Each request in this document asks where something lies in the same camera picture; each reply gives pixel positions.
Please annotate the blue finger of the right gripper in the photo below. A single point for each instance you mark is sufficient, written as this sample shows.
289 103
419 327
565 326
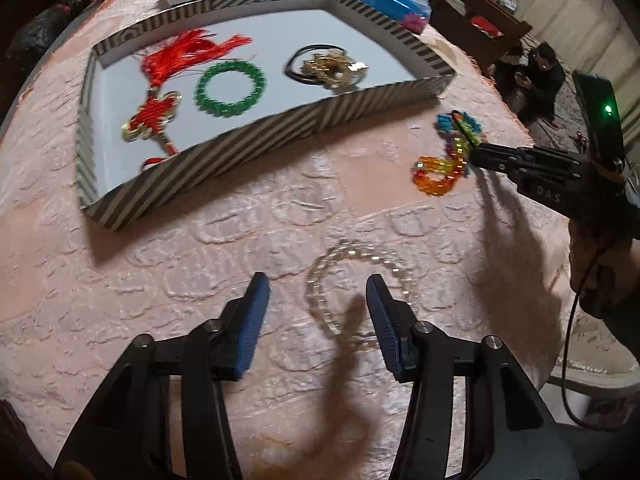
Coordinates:
496 157

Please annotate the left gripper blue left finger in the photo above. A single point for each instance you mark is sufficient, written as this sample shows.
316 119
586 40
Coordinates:
219 350

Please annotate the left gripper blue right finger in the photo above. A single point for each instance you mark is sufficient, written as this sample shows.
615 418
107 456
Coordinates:
421 354

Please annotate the gold chain ornament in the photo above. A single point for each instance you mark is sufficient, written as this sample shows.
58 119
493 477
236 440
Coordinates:
335 69

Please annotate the brown hair tie flower charm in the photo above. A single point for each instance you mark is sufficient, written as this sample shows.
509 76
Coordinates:
293 68

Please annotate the person's right hand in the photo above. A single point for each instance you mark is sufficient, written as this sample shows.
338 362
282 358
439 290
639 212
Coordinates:
604 269

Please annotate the seated person in black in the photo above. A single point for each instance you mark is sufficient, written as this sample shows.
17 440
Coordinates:
540 81

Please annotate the right blue tissue pack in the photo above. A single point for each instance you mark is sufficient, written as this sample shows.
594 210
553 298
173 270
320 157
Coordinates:
411 14

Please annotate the striped cardboard tray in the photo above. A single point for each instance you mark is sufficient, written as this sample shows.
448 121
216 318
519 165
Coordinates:
199 89

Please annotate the black plastic bag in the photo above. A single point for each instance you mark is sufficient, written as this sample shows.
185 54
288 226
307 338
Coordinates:
33 40

